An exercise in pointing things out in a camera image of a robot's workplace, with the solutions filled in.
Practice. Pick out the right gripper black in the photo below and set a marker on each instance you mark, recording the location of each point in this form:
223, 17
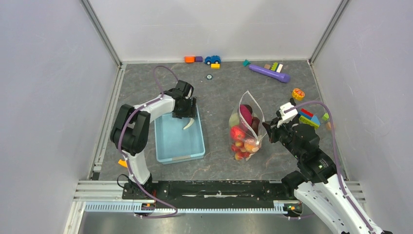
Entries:
272, 127

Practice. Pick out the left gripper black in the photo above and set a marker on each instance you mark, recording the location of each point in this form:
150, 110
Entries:
191, 112

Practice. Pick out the white garlic toy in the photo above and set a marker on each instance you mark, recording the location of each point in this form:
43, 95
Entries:
189, 124

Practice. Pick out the dark red apple toy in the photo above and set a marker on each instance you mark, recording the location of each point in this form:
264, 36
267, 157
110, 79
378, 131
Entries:
255, 125

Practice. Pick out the orange peach toy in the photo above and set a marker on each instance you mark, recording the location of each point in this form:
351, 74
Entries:
251, 145

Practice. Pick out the clear polka dot zip bag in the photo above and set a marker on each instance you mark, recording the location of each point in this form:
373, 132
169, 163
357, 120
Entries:
256, 111

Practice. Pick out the light blue plastic basket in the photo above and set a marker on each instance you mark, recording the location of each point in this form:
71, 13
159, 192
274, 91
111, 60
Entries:
173, 144

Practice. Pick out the red pomegranate toy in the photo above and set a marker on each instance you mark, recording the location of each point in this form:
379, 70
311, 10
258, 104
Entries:
236, 133

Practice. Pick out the green cabbage toy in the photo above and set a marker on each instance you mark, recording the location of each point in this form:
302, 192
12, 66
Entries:
234, 120

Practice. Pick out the magenta fruit toy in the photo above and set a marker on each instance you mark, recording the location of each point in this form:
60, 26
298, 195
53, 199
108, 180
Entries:
246, 114

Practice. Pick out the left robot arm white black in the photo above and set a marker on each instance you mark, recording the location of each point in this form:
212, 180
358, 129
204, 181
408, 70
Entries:
130, 131

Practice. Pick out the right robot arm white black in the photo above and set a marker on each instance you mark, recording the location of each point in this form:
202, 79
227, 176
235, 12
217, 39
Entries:
317, 183

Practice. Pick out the multicolour duplo stack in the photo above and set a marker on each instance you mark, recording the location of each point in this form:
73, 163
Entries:
308, 118

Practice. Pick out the yellow butterfly duplo block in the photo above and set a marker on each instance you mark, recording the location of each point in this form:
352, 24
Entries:
298, 94

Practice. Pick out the small green cube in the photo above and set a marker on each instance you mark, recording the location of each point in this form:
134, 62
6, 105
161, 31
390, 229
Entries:
326, 117

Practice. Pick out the orange block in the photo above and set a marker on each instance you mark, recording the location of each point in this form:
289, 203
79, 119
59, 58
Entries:
189, 59

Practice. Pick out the purple toy flashlight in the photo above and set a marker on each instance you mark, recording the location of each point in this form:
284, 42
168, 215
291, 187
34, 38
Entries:
282, 77

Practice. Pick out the blue toy car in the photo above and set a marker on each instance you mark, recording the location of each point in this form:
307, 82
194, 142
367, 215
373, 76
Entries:
212, 60

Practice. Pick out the green lego block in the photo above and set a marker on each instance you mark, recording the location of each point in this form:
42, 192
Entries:
274, 66

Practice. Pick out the white block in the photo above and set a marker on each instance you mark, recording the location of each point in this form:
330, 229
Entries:
279, 68

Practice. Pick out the teal block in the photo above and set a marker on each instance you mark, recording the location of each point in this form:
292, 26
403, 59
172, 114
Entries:
246, 62

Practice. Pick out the yellow wedge block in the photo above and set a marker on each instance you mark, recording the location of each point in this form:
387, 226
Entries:
122, 163

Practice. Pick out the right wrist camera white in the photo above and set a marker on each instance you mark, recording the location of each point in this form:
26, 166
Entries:
286, 113

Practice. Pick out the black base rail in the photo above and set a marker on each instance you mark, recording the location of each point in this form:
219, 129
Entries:
215, 194

